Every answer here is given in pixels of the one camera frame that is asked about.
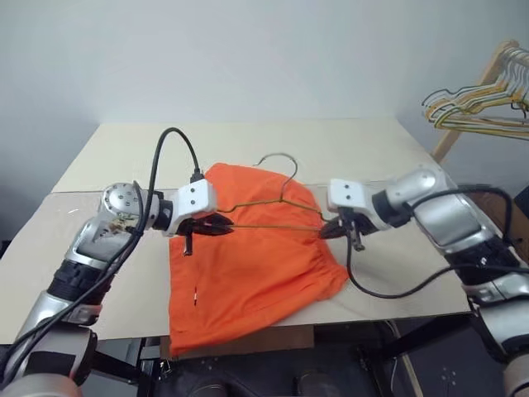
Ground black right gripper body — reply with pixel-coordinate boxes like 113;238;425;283
336;206;372;252

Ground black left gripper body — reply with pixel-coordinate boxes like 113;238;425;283
179;213;208;256

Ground thin metal wire hanger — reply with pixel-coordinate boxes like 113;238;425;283
218;152;331;233

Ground orange shorts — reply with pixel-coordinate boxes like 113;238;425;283
168;162;349;357

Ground brown board under table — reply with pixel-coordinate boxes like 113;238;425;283
160;324;316;359

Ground wooden clothes rack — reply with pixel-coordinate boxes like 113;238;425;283
429;40;529;165

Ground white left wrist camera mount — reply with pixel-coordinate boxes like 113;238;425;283
167;178;219;237

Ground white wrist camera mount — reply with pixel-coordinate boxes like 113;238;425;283
327;178;390;232
167;178;219;237

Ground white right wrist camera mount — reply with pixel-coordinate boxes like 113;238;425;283
327;178;390;232

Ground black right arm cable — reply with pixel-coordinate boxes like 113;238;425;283
346;184;529;299

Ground thin white cord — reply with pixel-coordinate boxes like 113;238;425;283
389;321;405;392

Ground black table frame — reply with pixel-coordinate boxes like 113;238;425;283
93;320;470;397

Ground light green wire hanger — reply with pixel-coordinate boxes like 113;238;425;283
431;105;529;141

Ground bunch of wire hangers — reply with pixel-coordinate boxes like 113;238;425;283
421;47;529;121

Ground yellow wire hanger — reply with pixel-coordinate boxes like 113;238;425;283
427;82;529;137

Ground dark green wire hanger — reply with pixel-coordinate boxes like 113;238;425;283
423;84;529;113

